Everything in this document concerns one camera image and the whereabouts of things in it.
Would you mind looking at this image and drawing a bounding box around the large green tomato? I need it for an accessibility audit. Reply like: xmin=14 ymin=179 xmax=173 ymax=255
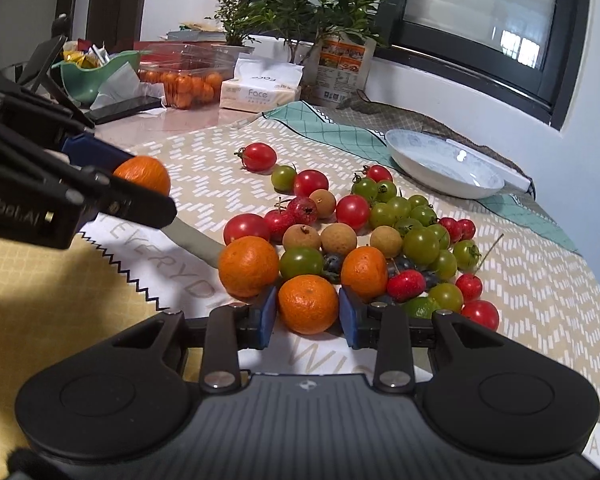
xmin=403 ymin=228 xmax=440 ymax=266

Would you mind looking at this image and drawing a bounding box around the longan fruit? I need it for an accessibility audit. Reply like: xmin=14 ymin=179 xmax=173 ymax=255
xmin=320 ymin=223 xmax=358 ymax=256
xmin=370 ymin=226 xmax=403 ymax=258
xmin=283 ymin=224 xmax=322 ymax=250

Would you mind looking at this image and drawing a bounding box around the blueberry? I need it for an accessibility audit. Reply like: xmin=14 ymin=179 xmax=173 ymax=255
xmin=323 ymin=254 xmax=343 ymax=276

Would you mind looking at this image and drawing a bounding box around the printed food bag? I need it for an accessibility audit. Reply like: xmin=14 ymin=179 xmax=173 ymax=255
xmin=302 ymin=34 xmax=377 ymax=107

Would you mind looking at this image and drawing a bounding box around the red tomato front right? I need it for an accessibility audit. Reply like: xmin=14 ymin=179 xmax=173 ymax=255
xmin=460 ymin=299 xmax=500 ymax=330

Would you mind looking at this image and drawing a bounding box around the longan fruit centre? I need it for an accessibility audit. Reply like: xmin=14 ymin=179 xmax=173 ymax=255
xmin=320 ymin=223 xmax=358 ymax=256

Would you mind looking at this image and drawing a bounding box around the red tomato centre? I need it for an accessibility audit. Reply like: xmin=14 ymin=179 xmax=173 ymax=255
xmin=335 ymin=194 xmax=370 ymax=232

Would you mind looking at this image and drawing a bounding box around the red tomato far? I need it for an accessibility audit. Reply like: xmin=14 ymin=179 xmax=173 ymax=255
xmin=235 ymin=142 xmax=277 ymax=172

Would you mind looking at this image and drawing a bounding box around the patterned tablecloth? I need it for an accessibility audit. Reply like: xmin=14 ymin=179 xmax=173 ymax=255
xmin=0 ymin=104 xmax=600 ymax=477

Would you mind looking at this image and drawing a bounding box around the green lime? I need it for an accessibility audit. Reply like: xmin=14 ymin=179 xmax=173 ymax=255
xmin=401 ymin=296 xmax=440 ymax=320

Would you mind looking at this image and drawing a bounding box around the orange mandarin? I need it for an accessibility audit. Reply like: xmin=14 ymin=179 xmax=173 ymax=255
xmin=218 ymin=236 xmax=279 ymax=299
xmin=340 ymin=246 xmax=388 ymax=301
xmin=278 ymin=274 xmax=339 ymax=335
xmin=114 ymin=155 xmax=171 ymax=196

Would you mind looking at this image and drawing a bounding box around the red tomato left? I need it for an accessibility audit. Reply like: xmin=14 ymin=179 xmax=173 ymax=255
xmin=223 ymin=214 xmax=270 ymax=246

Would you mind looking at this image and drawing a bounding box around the tissue pack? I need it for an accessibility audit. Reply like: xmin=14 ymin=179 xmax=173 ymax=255
xmin=220 ymin=53 xmax=303 ymax=113

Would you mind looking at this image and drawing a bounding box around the black phone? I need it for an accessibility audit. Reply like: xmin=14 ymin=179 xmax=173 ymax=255
xmin=84 ymin=96 xmax=162 ymax=125

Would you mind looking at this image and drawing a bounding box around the longan fruit right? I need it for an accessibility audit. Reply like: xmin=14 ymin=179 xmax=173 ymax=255
xmin=370 ymin=226 xmax=403 ymax=258

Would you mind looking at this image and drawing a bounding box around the red tomato upper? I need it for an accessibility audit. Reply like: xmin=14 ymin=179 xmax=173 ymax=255
xmin=292 ymin=169 xmax=329 ymax=197

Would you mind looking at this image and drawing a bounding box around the red tomato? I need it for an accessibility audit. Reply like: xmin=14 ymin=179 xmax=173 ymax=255
xmin=223 ymin=214 xmax=270 ymax=246
xmin=235 ymin=142 xmax=277 ymax=172
xmin=335 ymin=194 xmax=370 ymax=232
xmin=292 ymin=169 xmax=329 ymax=197
xmin=460 ymin=299 xmax=500 ymax=330

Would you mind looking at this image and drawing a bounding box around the green tomato upper left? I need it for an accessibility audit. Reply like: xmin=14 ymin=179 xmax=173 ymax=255
xmin=271 ymin=165 xmax=297 ymax=193

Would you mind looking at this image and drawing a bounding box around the longan fruit left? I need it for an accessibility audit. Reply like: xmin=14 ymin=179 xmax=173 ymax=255
xmin=283 ymin=224 xmax=322 ymax=250

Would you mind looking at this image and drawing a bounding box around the black window frame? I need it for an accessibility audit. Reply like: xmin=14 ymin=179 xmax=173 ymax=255
xmin=376 ymin=0 xmax=590 ymax=129

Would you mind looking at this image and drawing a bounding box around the potted green plant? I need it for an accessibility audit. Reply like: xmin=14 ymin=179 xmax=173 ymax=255
xmin=248 ymin=0 xmax=386 ymax=63

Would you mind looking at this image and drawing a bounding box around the small potted plant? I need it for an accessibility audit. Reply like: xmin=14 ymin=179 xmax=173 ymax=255
xmin=206 ymin=0 xmax=261 ymax=57

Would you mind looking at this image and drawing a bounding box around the clear box of mandarins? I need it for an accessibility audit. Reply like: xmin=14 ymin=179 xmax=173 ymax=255
xmin=138 ymin=42 xmax=235 ymax=110

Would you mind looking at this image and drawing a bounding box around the white floral plate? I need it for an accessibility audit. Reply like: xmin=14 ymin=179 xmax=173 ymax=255
xmin=385 ymin=129 xmax=505 ymax=200

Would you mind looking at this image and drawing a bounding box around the green bowl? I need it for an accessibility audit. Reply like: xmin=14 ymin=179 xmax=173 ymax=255
xmin=53 ymin=50 xmax=140 ymax=107

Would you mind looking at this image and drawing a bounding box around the green tomato front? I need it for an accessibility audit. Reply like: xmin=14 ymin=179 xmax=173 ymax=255
xmin=279 ymin=247 xmax=323 ymax=280

